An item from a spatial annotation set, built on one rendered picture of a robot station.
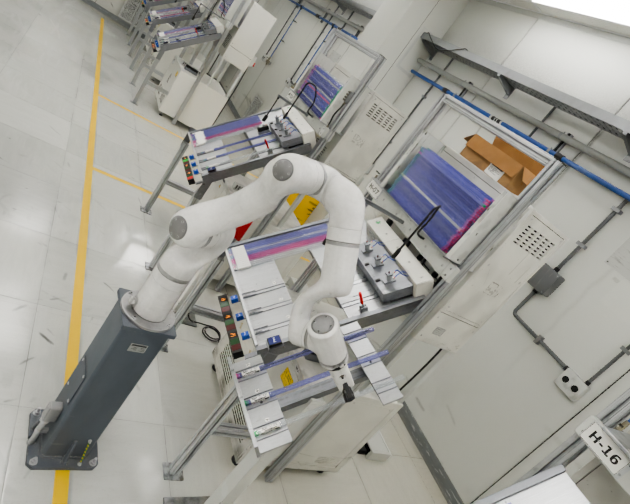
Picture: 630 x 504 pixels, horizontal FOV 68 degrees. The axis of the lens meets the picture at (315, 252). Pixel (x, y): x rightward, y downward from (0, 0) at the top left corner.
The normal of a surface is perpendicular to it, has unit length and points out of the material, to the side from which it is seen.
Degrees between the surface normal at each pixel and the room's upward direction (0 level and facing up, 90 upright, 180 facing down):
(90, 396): 90
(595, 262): 90
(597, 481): 90
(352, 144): 90
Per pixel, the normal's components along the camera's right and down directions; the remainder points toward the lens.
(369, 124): 0.33, 0.57
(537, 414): -0.75, -0.33
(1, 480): 0.58, -0.75
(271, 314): -0.07, -0.78
